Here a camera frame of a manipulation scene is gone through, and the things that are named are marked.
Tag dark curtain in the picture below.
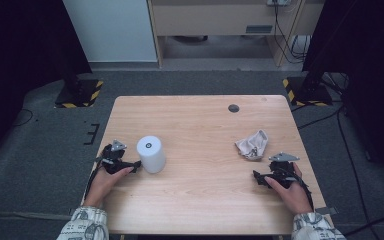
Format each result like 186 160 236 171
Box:
0 0 93 168
302 0 384 188

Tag person's left hand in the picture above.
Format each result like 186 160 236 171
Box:
83 166 135 209

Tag person's right hand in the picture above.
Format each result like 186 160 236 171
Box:
263 162 314 215

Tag hand-held gripper black cable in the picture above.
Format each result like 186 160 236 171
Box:
83 156 106 201
289 171 315 212

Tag long black floor cable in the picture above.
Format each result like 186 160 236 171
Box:
335 108 381 240

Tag black stand base striped edge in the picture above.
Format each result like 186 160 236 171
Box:
282 76 333 108
54 78 104 109

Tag thin black floor cable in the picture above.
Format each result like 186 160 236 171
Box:
12 108 34 128

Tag left hand-held gripper black cable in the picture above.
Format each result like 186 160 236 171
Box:
83 156 106 201

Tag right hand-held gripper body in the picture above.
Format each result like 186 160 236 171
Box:
266 151 301 189

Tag hanging black cables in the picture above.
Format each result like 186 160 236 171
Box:
273 0 312 65

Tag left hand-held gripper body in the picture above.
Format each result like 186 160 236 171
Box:
95 139 128 175

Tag right hand-held gripper black cable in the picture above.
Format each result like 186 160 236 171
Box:
289 171 315 212

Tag light wooden desk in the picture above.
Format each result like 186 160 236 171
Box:
146 0 326 69

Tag white cabinet panel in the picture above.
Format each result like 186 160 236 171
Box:
62 0 158 63

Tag thick black floor cable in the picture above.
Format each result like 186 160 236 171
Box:
341 215 384 238

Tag grey label on desk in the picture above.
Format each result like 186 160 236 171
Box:
245 24 274 35

